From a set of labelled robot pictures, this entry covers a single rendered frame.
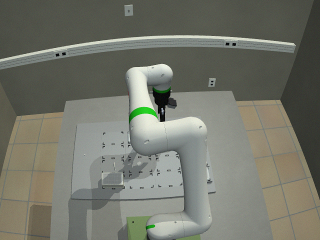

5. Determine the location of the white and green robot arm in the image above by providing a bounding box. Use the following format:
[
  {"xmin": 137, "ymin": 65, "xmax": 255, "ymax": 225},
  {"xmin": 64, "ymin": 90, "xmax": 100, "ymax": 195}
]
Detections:
[{"xmin": 125, "ymin": 64, "xmax": 212, "ymax": 240}]

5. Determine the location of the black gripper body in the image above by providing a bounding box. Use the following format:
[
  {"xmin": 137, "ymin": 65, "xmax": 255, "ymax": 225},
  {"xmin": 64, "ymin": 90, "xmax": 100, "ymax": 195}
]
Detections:
[{"xmin": 154, "ymin": 98, "xmax": 169, "ymax": 111}]

